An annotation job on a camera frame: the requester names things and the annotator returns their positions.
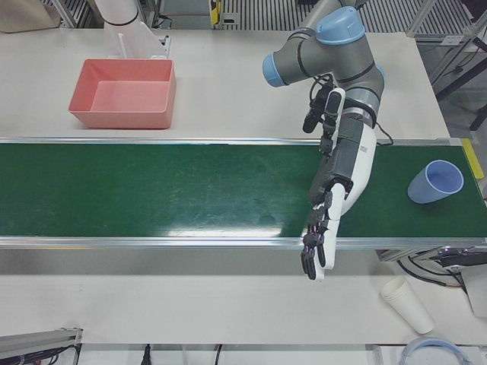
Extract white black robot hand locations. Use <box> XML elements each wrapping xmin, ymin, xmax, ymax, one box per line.
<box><xmin>300</xmin><ymin>108</ymin><xmax>379</xmax><ymax>283</ymax></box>

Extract light blue plastic cup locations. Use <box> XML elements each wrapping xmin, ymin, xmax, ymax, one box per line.
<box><xmin>407</xmin><ymin>160</ymin><xmax>465</xmax><ymax>205</ymax></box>

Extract white paper cup stack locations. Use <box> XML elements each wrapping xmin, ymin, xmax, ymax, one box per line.
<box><xmin>379</xmin><ymin>276</ymin><xmax>435</xmax><ymax>335</ymax></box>

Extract pink plastic box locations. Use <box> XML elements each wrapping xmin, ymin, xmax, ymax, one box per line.
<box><xmin>68</xmin><ymin>58</ymin><xmax>178</xmax><ymax>131</ymax></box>

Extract ribbed metal panel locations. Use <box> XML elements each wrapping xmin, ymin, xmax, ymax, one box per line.
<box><xmin>220</xmin><ymin>0</ymin><xmax>473</xmax><ymax>36</ymax></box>

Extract clear blue-rimmed round container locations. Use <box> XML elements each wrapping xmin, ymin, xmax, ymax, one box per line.
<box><xmin>403</xmin><ymin>336</ymin><xmax>469</xmax><ymax>365</ymax></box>

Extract green conveyor belt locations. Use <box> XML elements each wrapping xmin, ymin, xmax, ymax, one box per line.
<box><xmin>0</xmin><ymin>136</ymin><xmax>487</xmax><ymax>252</ymax></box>

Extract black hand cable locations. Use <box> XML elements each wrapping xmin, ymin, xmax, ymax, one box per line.
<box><xmin>374</xmin><ymin>123</ymin><xmax>395</xmax><ymax>147</ymax></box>

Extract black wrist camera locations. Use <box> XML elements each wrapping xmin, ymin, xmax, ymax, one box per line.
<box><xmin>303</xmin><ymin>75</ymin><xmax>346</xmax><ymax>153</ymax></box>

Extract aluminium frame rack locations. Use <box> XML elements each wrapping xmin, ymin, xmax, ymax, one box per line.
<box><xmin>414</xmin><ymin>0</ymin><xmax>487</xmax><ymax>132</ymax></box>

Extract yellow black striped post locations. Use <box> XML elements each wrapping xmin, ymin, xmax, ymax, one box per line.
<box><xmin>207</xmin><ymin>0</ymin><xmax>224</xmax><ymax>30</ymax></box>

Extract white pedestal stand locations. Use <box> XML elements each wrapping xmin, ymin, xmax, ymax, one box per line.
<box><xmin>93</xmin><ymin>0</ymin><xmax>170</xmax><ymax>61</ymax></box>

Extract aluminium frame bracket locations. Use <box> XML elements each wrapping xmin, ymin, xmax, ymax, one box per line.
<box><xmin>0</xmin><ymin>326</ymin><xmax>84</xmax><ymax>365</ymax></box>

